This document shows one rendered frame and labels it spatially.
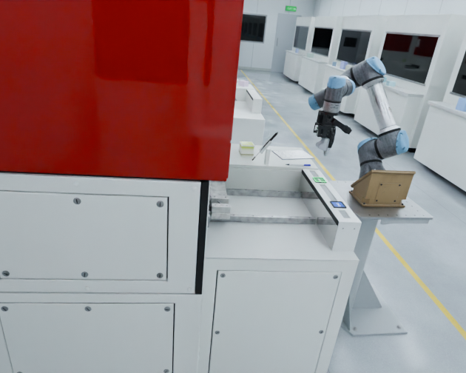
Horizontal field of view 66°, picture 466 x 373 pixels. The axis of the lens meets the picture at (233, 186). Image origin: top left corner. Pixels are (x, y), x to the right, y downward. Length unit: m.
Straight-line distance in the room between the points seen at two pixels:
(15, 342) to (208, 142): 0.94
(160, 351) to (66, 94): 0.90
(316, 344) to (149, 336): 0.79
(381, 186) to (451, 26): 4.42
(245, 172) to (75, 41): 1.17
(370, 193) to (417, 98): 4.35
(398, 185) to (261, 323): 0.99
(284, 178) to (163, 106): 1.12
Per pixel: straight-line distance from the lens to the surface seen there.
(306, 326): 1.70
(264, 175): 1.91
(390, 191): 2.02
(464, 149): 5.06
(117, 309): 1.29
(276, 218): 1.64
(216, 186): 1.79
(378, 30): 8.11
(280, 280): 1.49
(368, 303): 2.60
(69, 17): 0.96
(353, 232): 1.52
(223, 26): 0.92
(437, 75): 6.21
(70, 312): 1.33
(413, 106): 6.24
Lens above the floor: 1.63
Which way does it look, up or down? 25 degrees down
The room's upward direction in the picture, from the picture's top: 6 degrees clockwise
